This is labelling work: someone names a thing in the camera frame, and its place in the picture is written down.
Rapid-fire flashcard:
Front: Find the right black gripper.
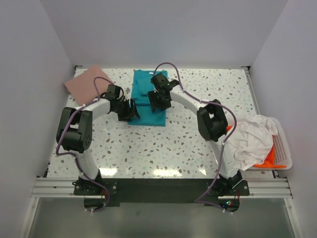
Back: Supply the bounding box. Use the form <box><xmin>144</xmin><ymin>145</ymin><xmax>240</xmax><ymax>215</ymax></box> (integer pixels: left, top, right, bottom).
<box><xmin>148</xmin><ymin>89</ymin><xmax>171</xmax><ymax>113</ymax></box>

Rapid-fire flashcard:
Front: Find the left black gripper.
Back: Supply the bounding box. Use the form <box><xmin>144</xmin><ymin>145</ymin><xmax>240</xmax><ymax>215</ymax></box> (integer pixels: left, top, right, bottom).
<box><xmin>113</xmin><ymin>98</ymin><xmax>140</xmax><ymax>122</ymax></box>

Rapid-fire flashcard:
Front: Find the teal t shirt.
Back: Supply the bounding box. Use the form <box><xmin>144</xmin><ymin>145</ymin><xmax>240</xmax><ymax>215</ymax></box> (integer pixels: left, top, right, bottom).
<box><xmin>128</xmin><ymin>70</ymin><xmax>166</xmax><ymax>126</ymax></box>

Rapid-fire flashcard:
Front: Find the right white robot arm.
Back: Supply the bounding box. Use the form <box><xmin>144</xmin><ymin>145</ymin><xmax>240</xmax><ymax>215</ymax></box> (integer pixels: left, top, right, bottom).
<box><xmin>148</xmin><ymin>73</ymin><xmax>242</xmax><ymax>195</ymax></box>

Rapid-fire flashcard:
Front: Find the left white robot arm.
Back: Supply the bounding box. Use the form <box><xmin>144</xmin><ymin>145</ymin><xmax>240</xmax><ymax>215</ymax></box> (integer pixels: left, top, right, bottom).
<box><xmin>55</xmin><ymin>85</ymin><xmax>141</xmax><ymax>194</ymax></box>

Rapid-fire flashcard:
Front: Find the folded pink t shirt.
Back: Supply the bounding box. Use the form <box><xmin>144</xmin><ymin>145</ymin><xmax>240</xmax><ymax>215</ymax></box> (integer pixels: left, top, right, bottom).
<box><xmin>64</xmin><ymin>64</ymin><xmax>113</xmax><ymax>106</ymax></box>

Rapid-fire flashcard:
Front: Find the white t shirt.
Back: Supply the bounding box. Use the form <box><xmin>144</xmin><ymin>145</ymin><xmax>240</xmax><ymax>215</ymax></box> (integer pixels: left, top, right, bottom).
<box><xmin>227</xmin><ymin>115</ymin><xmax>282</xmax><ymax>171</ymax></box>

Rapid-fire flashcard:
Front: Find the orange t shirt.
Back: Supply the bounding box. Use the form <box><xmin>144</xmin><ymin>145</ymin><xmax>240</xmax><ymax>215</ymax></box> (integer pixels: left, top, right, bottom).
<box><xmin>228</xmin><ymin>122</ymin><xmax>275</xmax><ymax>171</ymax></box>

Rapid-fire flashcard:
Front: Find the white plastic basket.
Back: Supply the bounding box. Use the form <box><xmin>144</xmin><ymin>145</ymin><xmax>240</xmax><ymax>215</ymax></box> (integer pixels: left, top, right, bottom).
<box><xmin>239</xmin><ymin>117</ymin><xmax>292</xmax><ymax>170</ymax></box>

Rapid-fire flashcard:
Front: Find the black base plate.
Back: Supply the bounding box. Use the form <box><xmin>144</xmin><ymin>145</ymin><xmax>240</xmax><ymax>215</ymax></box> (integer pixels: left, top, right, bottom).
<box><xmin>72</xmin><ymin>178</ymin><xmax>250</xmax><ymax>212</ymax></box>

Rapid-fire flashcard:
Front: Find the aluminium front rail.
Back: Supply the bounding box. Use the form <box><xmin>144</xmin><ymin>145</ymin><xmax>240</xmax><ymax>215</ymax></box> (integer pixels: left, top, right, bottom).
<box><xmin>31</xmin><ymin>178</ymin><xmax>292</xmax><ymax>198</ymax></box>

